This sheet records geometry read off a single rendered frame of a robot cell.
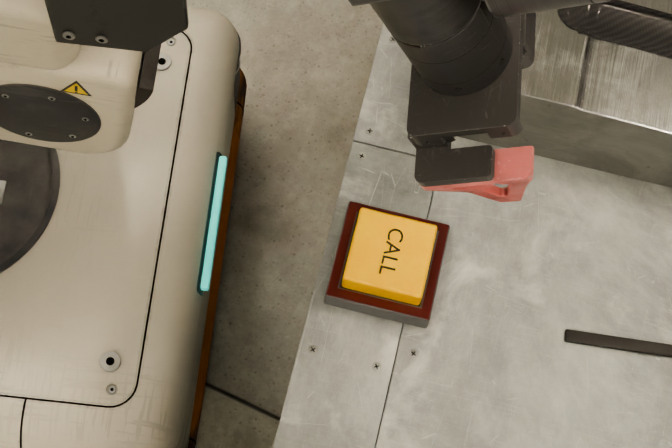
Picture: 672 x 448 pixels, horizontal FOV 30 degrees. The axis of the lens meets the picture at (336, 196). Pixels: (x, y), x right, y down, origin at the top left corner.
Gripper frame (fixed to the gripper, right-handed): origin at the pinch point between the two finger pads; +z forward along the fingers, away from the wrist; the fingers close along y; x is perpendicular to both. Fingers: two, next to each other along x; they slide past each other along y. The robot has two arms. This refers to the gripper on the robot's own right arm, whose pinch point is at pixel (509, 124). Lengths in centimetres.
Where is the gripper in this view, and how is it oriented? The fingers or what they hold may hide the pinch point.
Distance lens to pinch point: 80.4
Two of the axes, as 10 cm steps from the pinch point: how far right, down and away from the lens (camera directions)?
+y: 0.9, -9.1, 4.1
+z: 4.0, 4.1, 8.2
